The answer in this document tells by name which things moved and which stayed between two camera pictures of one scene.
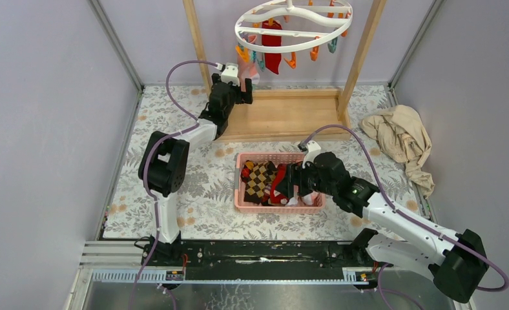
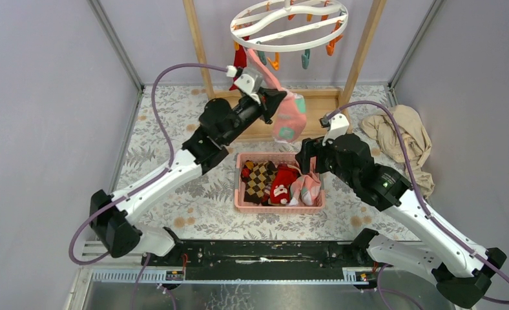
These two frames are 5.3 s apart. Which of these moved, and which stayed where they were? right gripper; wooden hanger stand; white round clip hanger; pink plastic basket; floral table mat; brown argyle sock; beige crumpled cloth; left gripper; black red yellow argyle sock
Moved: right gripper; left gripper
Stayed: white round clip hanger; wooden hanger stand; pink plastic basket; brown argyle sock; black red yellow argyle sock; beige crumpled cloth; floral table mat
